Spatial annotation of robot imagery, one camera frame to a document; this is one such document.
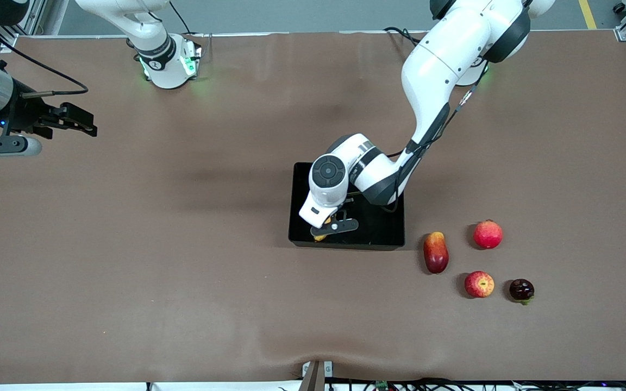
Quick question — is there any red yellow apple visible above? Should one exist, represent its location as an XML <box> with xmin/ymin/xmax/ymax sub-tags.
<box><xmin>464</xmin><ymin>270</ymin><xmax>496</xmax><ymax>299</ymax></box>

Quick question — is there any black plastic tray box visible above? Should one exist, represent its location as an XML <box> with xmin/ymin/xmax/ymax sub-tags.
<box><xmin>288</xmin><ymin>162</ymin><xmax>405</xmax><ymax>251</ymax></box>

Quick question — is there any red yellow mango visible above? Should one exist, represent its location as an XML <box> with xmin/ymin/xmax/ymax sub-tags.
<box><xmin>423</xmin><ymin>231</ymin><xmax>450</xmax><ymax>275</ymax></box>

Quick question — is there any brown table cover sheet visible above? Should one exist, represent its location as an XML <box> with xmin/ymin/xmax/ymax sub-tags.
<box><xmin>0</xmin><ymin>30</ymin><xmax>626</xmax><ymax>385</ymax></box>

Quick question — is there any dark purple mangosteen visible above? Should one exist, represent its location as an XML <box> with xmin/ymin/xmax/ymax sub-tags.
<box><xmin>509</xmin><ymin>279</ymin><xmax>536</xmax><ymax>306</ymax></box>

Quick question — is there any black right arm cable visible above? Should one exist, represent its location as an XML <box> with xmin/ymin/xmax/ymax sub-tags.
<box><xmin>0</xmin><ymin>26</ymin><xmax>89</xmax><ymax>97</ymax></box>

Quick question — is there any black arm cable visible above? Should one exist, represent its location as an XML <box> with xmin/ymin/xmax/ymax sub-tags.
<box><xmin>0</xmin><ymin>26</ymin><xmax>89</xmax><ymax>97</ymax></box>
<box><xmin>370</xmin><ymin>61</ymin><xmax>489</xmax><ymax>213</ymax></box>

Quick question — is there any thin black base cable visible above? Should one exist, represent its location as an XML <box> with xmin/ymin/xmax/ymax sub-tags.
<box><xmin>168</xmin><ymin>0</ymin><xmax>192</xmax><ymax>35</ymax></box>

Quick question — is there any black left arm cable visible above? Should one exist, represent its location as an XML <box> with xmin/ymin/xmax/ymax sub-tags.
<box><xmin>370</xmin><ymin>61</ymin><xmax>489</xmax><ymax>213</ymax></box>

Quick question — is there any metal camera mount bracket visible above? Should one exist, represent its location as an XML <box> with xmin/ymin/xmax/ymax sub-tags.
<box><xmin>302</xmin><ymin>360</ymin><xmax>334</xmax><ymax>391</ymax></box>

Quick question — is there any black left base cable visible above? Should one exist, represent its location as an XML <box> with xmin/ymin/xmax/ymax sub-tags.
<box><xmin>383</xmin><ymin>26</ymin><xmax>429</xmax><ymax>45</ymax></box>

